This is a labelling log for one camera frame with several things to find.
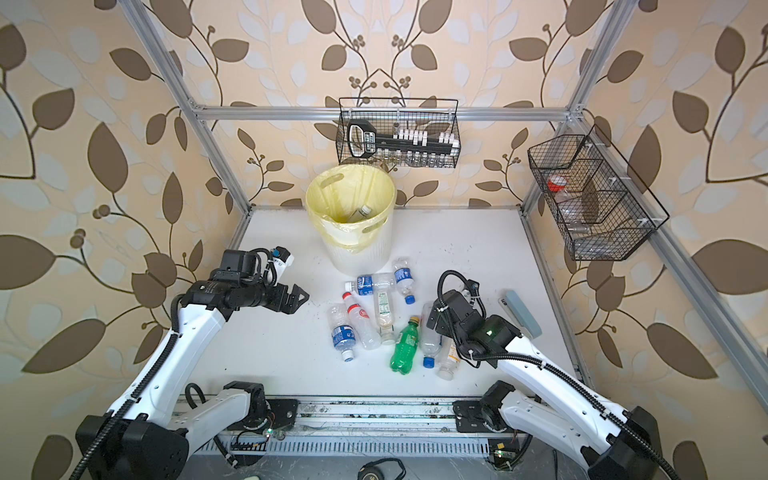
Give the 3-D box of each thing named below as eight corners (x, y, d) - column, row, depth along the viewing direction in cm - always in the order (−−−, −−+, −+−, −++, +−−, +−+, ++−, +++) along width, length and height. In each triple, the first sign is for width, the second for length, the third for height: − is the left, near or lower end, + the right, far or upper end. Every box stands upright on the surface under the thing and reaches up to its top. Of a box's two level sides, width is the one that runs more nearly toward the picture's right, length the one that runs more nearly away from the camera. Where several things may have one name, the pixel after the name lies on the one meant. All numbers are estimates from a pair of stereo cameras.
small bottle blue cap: (403, 306, 95) (404, 299, 92) (391, 266, 105) (391, 259, 102) (419, 302, 96) (420, 295, 93) (405, 263, 106) (406, 255, 103)
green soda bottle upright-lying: (389, 370, 83) (388, 364, 79) (405, 320, 92) (405, 313, 88) (410, 377, 81) (410, 372, 78) (424, 326, 91) (425, 319, 87)
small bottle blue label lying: (346, 299, 96) (344, 292, 92) (348, 281, 100) (346, 274, 97) (393, 299, 96) (393, 292, 92) (393, 281, 100) (393, 274, 97)
